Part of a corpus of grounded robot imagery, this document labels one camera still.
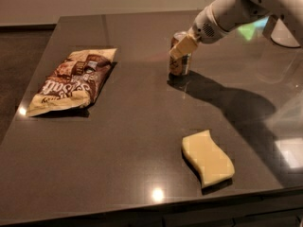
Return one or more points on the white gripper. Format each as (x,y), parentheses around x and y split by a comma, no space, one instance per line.
(204,29)

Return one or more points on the orange soda can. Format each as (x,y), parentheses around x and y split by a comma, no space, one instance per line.
(181,66)

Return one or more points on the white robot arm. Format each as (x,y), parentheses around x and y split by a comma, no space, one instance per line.
(222,16)

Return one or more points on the brown chip bag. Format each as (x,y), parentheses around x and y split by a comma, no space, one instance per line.
(75,83)

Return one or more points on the yellow sponge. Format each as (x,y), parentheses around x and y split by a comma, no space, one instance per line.
(211,163)

